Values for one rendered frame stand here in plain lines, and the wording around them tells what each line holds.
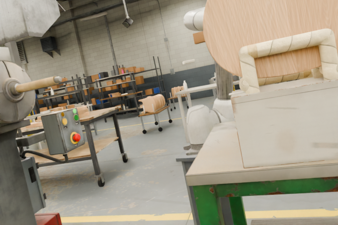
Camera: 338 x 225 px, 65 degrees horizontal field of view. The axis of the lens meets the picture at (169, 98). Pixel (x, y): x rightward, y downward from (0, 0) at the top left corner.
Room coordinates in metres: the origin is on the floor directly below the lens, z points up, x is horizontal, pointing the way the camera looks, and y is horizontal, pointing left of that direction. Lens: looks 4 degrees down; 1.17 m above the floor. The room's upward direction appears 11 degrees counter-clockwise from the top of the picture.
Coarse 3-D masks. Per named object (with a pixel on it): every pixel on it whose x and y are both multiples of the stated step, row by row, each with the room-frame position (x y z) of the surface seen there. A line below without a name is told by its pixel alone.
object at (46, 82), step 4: (56, 76) 1.00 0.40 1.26; (36, 80) 1.02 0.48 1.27; (40, 80) 1.00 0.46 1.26; (44, 80) 0.99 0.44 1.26; (48, 80) 0.99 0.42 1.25; (52, 80) 0.98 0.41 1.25; (20, 84) 1.04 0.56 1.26; (24, 84) 1.03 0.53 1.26; (28, 84) 1.02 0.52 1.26; (32, 84) 1.01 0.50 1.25; (36, 84) 1.00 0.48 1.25; (40, 84) 1.00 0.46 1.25; (44, 84) 0.99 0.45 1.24; (48, 84) 0.99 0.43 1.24; (52, 84) 0.99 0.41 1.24; (16, 88) 1.03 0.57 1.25; (20, 88) 1.03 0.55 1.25; (24, 88) 1.02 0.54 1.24; (28, 88) 1.02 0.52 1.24; (32, 88) 1.02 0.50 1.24; (36, 88) 1.02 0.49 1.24; (20, 92) 1.05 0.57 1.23
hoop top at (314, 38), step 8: (312, 32) 0.57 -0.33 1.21; (320, 32) 0.56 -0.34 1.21; (328, 32) 0.56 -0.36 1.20; (272, 40) 0.60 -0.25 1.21; (280, 40) 0.59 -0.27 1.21; (288, 40) 0.58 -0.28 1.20; (296, 40) 0.57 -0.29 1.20; (304, 40) 0.57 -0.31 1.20; (312, 40) 0.57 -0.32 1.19; (320, 40) 0.56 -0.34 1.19; (240, 48) 0.62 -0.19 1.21; (248, 48) 0.60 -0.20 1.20; (256, 48) 0.60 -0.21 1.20; (264, 48) 0.59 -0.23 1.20; (272, 48) 0.59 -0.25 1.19; (280, 48) 0.58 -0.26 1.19; (288, 48) 0.58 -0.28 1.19; (296, 48) 0.58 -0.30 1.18; (256, 56) 0.60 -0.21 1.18
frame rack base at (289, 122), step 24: (240, 96) 0.60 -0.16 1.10; (264, 96) 0.59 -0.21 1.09; (288, 96) 0.57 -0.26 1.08; (312, 96) 0.56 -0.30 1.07; (336, 96) 0.55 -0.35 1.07; (240, 120) 0.60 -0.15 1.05; (264, 120) 0.59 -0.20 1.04; (288, 120) 0.58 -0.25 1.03; (312, 120) 0.56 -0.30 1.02; (336, 120) 0.55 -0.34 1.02; (240, 144) 0.61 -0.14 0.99; (264, 144) 0.59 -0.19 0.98; (288, 144) 0.58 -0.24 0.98; (312, 144) 0.56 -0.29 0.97; (336, 144) 0.55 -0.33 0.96
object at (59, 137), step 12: (72, 108) 1.36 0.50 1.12; (48, 120) 1.25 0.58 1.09; (60, 120) 1.25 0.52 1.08; (72, 120) 1.33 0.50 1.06; (48, 132) 1.26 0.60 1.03; (60, 132) 1.24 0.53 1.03; (72, 132) 1.31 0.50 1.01; (48, 144) 1.27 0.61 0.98; (60, 144) 1.24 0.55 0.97; (72, 144) 1.29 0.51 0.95; (24, 156) 1.27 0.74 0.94; (48, 156) 1.28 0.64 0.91
